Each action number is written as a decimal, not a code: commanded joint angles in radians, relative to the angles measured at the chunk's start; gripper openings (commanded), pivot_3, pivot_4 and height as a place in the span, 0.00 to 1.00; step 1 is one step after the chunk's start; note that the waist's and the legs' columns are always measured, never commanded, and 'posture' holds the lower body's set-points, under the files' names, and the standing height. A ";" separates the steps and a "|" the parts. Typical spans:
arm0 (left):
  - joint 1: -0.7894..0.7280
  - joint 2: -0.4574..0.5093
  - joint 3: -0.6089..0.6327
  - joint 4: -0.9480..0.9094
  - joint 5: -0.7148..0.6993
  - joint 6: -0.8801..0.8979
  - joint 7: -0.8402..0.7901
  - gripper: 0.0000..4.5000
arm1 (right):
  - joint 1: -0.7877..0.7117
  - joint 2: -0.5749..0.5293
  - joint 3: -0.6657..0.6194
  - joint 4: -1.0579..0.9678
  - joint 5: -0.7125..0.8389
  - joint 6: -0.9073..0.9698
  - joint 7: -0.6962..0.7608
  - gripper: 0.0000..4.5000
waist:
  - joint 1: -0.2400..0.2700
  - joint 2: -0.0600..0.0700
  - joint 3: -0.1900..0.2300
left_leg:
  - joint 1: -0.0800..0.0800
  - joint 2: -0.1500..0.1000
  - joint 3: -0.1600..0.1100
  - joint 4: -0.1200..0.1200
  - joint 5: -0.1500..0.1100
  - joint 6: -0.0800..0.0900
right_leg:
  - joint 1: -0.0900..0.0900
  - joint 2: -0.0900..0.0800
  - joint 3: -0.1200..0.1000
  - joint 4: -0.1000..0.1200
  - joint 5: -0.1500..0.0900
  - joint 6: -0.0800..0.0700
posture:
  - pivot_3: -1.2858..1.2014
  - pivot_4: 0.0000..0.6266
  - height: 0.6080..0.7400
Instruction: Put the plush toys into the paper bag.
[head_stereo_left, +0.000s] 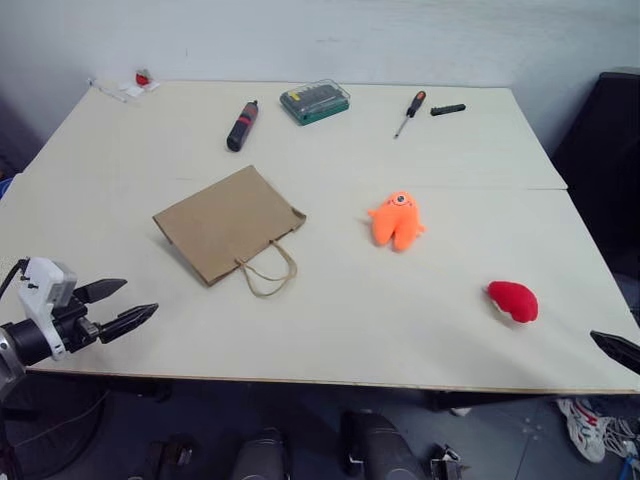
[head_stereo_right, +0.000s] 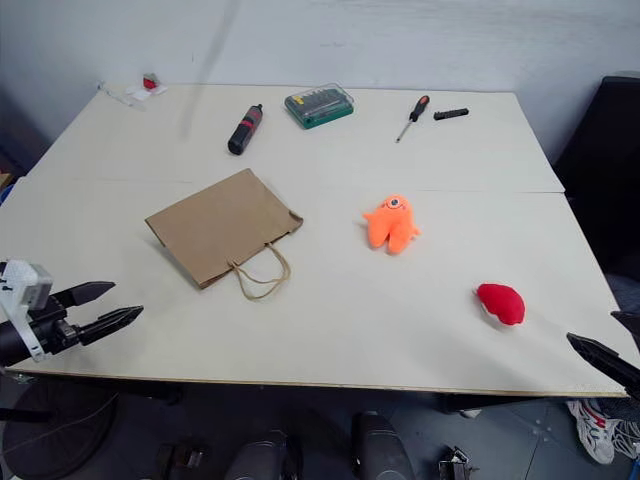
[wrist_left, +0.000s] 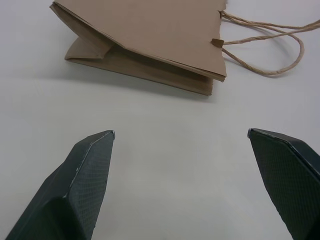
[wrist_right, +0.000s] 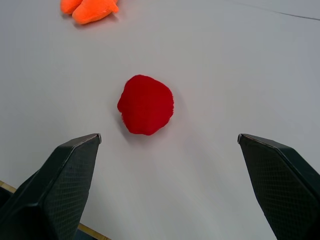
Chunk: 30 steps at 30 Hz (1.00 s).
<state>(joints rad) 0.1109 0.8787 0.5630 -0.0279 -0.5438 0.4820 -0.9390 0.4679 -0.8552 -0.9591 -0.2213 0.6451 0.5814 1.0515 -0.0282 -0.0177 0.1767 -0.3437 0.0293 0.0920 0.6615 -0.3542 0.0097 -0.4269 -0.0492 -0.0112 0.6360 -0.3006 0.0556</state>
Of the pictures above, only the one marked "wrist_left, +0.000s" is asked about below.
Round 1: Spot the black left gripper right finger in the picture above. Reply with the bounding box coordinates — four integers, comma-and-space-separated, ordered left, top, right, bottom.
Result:
246, 128, 320, 240

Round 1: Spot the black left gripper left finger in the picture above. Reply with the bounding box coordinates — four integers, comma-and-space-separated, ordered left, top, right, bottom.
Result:
4, 129, 116, 240

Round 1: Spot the brown paper bag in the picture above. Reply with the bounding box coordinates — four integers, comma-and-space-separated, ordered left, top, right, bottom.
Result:
49, 0, 320, 96

